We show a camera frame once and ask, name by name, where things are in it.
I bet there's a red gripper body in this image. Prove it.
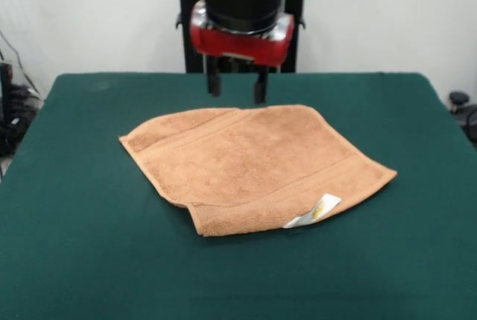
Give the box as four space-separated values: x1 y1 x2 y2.
189 1 296 66

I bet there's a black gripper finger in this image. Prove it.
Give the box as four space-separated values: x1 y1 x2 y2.
252 65 270 107
206 55 224 97

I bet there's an orange terry towel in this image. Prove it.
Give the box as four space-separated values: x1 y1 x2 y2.
119 103 399 238

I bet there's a dark green table cloth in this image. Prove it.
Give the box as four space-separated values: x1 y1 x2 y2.
0 72 477 320

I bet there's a black equipment stack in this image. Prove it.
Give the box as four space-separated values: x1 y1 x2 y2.
0 60 42 157

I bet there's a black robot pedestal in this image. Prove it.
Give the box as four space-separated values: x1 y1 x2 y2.
162 0 322 74

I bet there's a grey cable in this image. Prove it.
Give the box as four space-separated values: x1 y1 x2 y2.
0 31 40 93

